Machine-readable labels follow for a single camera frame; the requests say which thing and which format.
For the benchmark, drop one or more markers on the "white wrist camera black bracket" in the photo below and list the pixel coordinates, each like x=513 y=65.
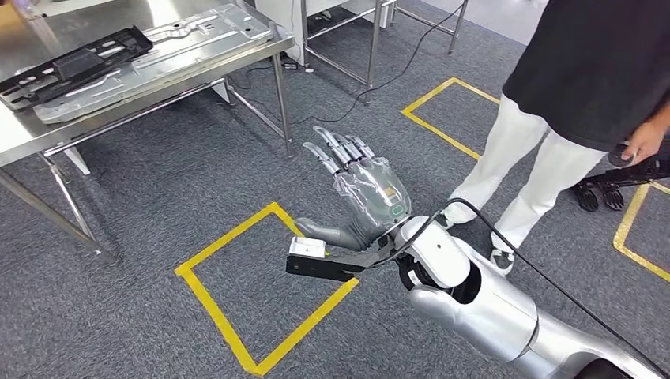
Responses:
x=314 y=269

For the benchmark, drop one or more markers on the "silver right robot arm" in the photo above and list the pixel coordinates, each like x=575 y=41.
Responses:
x=497 y=314

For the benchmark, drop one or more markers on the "person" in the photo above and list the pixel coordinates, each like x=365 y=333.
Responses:
x=576 y=52

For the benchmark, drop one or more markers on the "black power adapter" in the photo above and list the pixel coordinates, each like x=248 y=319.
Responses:
x=291 y=66

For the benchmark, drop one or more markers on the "stamped grey metal panel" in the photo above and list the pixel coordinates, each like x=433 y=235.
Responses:
x=199 y=36

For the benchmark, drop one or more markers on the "black silver humanoid robot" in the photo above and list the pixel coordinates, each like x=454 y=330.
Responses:
x=628 y=178

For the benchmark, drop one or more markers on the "white cabinet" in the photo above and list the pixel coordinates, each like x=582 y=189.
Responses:
x=277 y=21

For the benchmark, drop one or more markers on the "stainless steel workbench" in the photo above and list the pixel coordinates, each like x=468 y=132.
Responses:
x=15 y=136

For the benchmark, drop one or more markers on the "black plastic frame part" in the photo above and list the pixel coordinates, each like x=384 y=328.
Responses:
x=78 y=63

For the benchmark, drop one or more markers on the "yellow floor tape square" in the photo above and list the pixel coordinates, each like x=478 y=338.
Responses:
x=405 y=112
x=184 y=272

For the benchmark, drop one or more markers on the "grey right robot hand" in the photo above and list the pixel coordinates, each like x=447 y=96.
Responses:
x=374 y=193

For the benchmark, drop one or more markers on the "stainless steel table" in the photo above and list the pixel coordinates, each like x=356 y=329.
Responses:
x=373 y=42

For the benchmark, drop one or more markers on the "black round handheld controller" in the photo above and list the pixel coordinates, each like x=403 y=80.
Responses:
x=617 y=157

